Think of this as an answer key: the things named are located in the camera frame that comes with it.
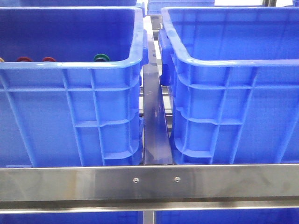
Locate rear left blue bin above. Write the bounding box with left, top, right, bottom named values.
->
left=20, top=0, right=146, bottom=17

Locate lower shelf blue bin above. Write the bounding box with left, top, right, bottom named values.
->
left=0, top=211, right=143, bottom=224

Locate distant tall blue crate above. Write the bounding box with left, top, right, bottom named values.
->
left=147, top=0, right=215, bottom=15

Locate steel shelf rack frame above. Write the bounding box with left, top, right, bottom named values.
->
left=0, top=16, right=299, bottom=224

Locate blue bin with buttons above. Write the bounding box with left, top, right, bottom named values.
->
left=0, top=7, right=148, bottom=168

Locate green mushroom push button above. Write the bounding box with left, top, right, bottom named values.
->
left=93, top=53, right=110, bottom=62

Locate red mushroom push button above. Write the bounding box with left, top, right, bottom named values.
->
left=16, top=56, right=33, bottom=62

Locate empty blue plastic bin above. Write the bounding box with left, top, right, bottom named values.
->
left=159, top=7, right=299, bottom=164

